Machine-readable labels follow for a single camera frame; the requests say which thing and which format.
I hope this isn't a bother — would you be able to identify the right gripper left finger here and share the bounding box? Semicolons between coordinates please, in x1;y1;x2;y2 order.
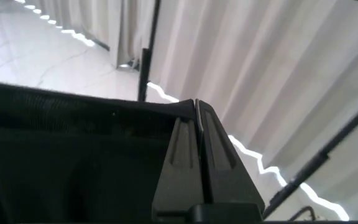
152;116;206;222

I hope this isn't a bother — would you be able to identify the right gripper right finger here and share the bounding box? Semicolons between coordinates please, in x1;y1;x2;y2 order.
195;98;266;222

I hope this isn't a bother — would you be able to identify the black short-sleeved shirt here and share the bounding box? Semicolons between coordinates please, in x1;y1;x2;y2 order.
0;80;198;224

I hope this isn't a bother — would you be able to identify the black clothes rack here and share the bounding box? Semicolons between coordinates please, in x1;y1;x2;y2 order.
137;0;358;220

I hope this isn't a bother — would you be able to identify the white curtain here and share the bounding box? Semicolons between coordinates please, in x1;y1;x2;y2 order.
129;0;358;220

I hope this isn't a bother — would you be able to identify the black cable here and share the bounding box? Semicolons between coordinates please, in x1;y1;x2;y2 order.
288;205;317;222

